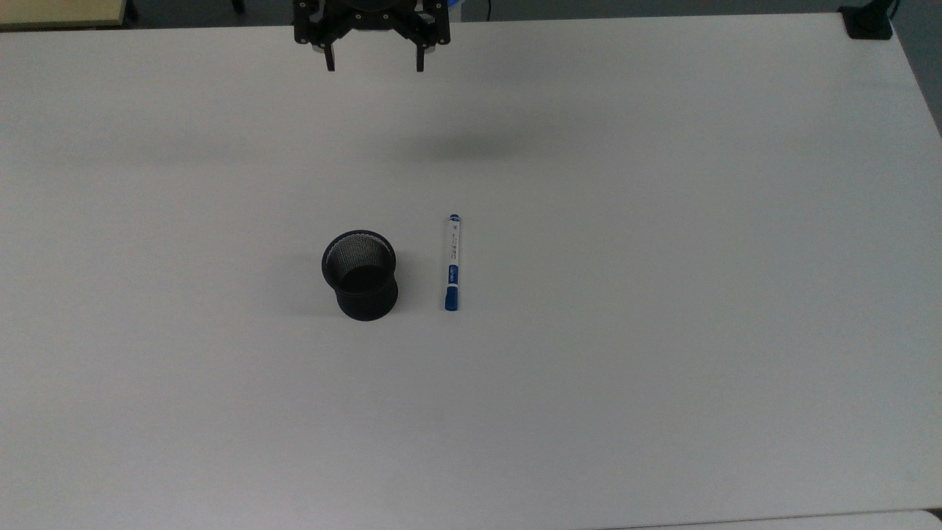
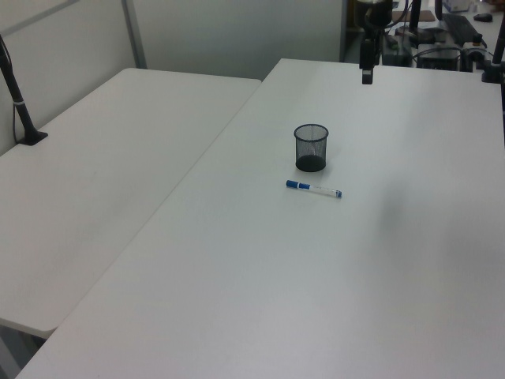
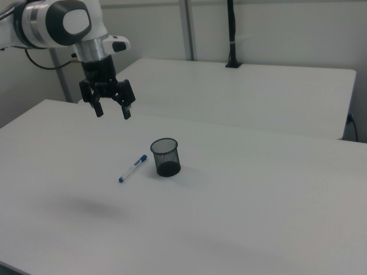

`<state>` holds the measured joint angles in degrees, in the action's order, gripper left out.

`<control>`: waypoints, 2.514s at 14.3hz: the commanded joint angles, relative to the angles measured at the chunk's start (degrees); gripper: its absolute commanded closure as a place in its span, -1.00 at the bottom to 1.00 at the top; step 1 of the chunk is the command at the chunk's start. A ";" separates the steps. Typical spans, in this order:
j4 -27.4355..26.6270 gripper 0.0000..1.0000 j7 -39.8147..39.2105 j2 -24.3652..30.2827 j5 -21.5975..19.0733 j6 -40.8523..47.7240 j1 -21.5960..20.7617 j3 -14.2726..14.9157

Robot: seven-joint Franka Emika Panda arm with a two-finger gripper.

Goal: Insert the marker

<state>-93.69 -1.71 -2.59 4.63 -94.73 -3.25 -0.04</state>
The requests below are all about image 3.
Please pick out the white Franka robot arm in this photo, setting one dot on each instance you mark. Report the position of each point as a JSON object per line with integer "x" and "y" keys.
{"x": 43, "y": 23}

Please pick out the black pole with clamp base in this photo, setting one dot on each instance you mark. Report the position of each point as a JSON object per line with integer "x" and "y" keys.
{"x": 231, "y": 28}

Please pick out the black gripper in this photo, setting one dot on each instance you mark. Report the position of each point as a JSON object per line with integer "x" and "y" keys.
{"x": 99, "y": 71}

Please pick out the blue and white marker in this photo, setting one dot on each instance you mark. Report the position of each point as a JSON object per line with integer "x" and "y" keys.
{"x": 132, "y": 169}

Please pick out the aluminium frame post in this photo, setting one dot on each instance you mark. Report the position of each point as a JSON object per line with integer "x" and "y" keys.
{"x": 188, "y": 28}

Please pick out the black mesh pen cup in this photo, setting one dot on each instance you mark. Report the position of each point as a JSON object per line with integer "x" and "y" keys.
{"x": 167, "y": 169}

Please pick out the white side table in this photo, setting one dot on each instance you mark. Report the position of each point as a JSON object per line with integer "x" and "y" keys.
{"x": 229, "y": 94}

